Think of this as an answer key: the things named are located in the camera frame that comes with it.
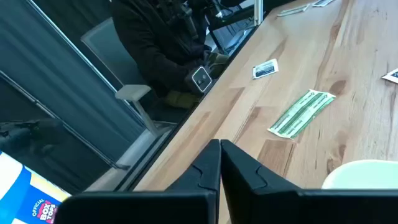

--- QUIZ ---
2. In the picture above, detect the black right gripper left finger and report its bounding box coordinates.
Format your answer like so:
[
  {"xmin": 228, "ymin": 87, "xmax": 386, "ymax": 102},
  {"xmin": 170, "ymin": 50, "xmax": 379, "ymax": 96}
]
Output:
[{"xmin": 54, "ymin": 139, "xmax": 222, "ymax": 224}]

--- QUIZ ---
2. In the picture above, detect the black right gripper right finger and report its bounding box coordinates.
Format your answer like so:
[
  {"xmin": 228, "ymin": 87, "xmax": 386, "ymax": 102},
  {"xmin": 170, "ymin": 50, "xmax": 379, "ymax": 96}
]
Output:
[{"xmin": 220, "ymin": 139, "xmax": 398, "ymax": 224}]

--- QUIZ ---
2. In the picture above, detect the green striped bandage packet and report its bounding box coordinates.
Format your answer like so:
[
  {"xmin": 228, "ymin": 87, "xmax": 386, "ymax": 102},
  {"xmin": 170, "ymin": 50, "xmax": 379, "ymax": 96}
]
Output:
[
  {"xmin": 276, "ymin": 3, "xmax": 311, "ymax": 17},
  {"xmin": 267, "ymin": 89, "xmax": 336, "ymax": 140}
]

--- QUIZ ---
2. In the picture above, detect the white plastic bin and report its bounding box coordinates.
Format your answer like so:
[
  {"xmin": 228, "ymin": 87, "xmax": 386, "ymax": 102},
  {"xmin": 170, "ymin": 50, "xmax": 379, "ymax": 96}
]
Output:
[{"xmin": 322, "ymin": 159, "xmax": 398, "ymax": 190}]

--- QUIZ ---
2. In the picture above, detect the person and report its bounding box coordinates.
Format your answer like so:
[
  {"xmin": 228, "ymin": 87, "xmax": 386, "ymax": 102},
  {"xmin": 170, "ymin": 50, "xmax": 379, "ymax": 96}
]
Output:
[{"xmin": 109, "ymin": 0, "xmax": 231, "ymax": 110}]

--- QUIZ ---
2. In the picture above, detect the grey office chair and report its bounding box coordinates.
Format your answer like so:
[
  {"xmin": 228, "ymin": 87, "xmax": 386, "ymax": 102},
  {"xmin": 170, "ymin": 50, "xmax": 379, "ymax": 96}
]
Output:
[{"xmin": 80, "ymin": 17, "xmax": 162, "ymax": 138}]

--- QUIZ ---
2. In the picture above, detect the yellow blue wipes canister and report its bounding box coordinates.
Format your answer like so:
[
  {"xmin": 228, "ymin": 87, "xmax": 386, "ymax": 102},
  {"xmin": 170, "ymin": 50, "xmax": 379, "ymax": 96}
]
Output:
[{"xmin": 0, "ymin": 151, "xmax": 72, "ymax": 224}]

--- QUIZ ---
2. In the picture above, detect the silver aluminium extrusion piece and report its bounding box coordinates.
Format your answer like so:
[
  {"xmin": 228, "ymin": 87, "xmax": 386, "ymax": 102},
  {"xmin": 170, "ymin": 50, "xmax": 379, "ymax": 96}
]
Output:
[{"xmin": 253, "ymin": 0, "xmax": 264, "ymax": 26}]

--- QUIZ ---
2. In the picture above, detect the black table-level camera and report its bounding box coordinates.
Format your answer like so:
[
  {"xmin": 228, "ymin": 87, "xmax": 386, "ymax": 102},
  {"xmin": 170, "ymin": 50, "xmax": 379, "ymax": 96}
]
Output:
[{"xmin": 185, "ymin": 64, "xmax": 215, "ymax": 95}]

